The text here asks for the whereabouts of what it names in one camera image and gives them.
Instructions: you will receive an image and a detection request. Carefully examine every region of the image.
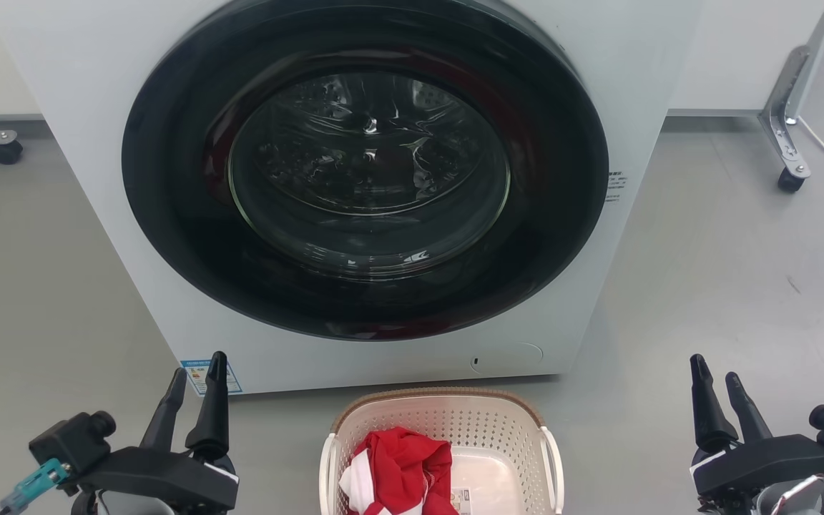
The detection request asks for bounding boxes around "round filter cover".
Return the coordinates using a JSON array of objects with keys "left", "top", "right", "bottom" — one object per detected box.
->
[{"left": 469, "top": 341, "right": 544, "bottom": 375}]

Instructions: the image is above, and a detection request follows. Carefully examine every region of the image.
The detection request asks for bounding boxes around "white perforated laundry basket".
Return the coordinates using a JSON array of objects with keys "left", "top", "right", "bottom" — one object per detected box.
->
[{"left": 319, "top": 387, "right": 565, "bottom": 515}]

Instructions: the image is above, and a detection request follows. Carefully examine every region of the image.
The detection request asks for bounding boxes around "white washing machine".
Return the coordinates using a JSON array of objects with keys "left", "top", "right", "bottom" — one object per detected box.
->
[{"left": 0, "top": 0, "right": 703, "bottom": 396}]

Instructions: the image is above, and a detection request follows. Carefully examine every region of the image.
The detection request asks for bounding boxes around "red garment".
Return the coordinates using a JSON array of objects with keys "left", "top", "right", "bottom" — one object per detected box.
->
[{"left": 351, "top": 427, "right": 460, "bottom": 515}]

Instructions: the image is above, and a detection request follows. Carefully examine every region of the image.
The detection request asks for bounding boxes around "black round washer door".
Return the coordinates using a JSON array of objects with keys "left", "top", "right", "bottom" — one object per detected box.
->
[{"left": 121, "top": 0, "right": 610, "bottom": 342}]

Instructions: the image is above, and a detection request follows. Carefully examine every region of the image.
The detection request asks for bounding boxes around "white garment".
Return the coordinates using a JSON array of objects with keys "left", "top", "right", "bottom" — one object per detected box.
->
[{"left": 338, "top": 451, "right": 386, "bottom": 515}]

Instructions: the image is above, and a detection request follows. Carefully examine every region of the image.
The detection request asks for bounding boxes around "blue energy label sticker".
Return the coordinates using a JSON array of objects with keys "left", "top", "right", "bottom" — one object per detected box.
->
[{"left": 180, "top": 358, "right": 244, "bottom": 397}]

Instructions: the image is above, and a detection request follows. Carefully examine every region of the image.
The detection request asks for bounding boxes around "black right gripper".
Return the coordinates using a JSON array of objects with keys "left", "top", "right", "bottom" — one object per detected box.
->
[{"left": 690, "top": 353, "right": 824, "bottom": 499}]

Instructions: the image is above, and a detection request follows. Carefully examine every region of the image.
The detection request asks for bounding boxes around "teal cable connector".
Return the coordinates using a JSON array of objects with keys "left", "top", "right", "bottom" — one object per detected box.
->
[{"left": 0, "top": 458, "right": 71, "bottom": 515}]

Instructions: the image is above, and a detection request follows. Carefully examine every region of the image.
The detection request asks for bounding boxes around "silver stand leg with caster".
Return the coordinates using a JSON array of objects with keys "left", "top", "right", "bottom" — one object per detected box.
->
[{"left": 758, "top": 0, "right": 824, "bottom": 195}]

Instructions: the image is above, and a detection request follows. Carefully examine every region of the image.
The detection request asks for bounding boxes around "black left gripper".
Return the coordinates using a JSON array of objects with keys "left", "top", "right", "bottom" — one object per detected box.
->
[{"left": 71, "top": 350, "right": 240, "bottom": 513}]

